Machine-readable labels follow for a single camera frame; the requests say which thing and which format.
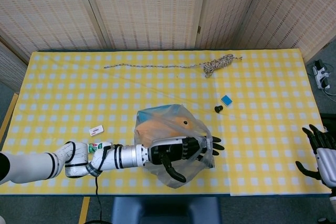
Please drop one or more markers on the beige woven folding screen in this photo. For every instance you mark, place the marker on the beige woven folding screen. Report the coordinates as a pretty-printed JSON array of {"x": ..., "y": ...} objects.
[{"x": 147, "y": 9}]

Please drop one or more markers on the orange plush toy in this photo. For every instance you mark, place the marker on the orange plush toy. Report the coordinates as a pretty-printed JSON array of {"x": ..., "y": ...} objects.
[{"x": 155, "y": 129}]

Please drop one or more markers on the yellow white checkered tablecloth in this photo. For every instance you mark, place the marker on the yellow white checkered tablecloth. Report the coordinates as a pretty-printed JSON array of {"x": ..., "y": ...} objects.
[{"x": 78, "y": 98}]

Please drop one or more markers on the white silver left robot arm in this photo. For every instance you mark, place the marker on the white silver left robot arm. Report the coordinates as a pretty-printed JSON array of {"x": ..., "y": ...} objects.
[{"x": 126, "y": 157}]

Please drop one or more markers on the blue white eraser block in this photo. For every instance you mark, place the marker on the blue white eraser block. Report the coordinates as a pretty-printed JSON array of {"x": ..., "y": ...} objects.
[{"x": 226, "y": 100}]

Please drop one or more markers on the small white red box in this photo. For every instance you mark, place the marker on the small white red box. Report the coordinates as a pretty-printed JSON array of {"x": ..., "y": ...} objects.
[{"x": 96, "y": 130}]

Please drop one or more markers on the blue plastic object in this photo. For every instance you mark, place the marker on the blue plastic object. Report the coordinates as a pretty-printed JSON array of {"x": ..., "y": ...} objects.
[{"x": 149, "y": 112}]

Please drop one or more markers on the clear plastic bag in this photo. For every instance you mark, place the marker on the clear plastic bag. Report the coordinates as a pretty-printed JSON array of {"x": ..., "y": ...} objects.
[{"x": 157, "y": 174}]

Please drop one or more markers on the white power strip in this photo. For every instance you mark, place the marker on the white power strip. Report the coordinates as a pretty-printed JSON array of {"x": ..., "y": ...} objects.
[{"x": 320, "y": 75}]

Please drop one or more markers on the small black cap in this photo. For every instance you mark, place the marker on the small black cap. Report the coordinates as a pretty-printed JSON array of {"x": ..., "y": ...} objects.
[{"x": 218, "y": 108}]

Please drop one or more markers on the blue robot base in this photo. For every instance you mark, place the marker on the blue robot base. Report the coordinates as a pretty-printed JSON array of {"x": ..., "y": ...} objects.
[{"x": 165, "y": 211}]

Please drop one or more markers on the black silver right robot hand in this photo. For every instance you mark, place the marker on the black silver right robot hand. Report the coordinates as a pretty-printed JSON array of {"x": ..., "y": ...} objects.
[{"x": 326, "y": 161}]

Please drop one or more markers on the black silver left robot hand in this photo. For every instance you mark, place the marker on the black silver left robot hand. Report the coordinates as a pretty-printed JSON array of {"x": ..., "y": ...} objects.
[{"x": 168, "y": 150}]

